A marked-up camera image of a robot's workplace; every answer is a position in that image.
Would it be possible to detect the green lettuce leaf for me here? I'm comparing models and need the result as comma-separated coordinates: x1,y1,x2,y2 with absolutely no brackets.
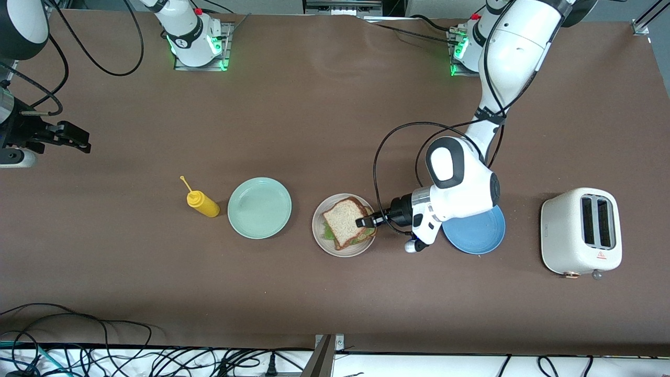
321,217,377,245

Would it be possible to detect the brown bread slice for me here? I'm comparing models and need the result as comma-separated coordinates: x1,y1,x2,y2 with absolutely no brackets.
322,197,370,250
335,230,377,251

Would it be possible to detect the yellow squeeze bottle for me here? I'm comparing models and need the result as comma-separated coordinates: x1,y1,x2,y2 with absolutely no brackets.
180,175,220,218

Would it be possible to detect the beige plate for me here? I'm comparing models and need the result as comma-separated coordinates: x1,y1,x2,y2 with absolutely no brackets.
312,193,378,258

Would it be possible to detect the blue plate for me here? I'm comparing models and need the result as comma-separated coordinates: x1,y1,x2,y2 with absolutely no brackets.
442,204,506,256

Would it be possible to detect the mint green plate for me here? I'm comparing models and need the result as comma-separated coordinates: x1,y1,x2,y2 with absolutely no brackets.
227,177,293,240

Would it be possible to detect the white toaster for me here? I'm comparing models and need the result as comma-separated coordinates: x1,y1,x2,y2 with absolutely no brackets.
540,187,623,281

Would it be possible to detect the aluminium profile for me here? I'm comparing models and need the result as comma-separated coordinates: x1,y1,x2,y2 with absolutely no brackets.
631,0,670,36

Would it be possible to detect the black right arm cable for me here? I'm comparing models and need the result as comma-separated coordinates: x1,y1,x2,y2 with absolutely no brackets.
50,0,145,77
0,31,70,117

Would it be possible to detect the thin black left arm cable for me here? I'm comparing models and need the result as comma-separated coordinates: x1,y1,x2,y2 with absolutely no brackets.
415,123,506,189

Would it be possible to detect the grey metal post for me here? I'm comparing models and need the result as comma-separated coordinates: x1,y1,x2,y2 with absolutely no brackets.
301,334,346,377

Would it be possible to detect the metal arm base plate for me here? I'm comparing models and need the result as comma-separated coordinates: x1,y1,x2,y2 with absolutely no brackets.
174,22,232,72
448,29,482,77

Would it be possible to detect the teal cable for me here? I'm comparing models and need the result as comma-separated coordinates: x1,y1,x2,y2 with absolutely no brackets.
0,339,61,377

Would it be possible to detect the aluminium frame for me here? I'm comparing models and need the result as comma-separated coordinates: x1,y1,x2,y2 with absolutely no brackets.
303,0,385,18

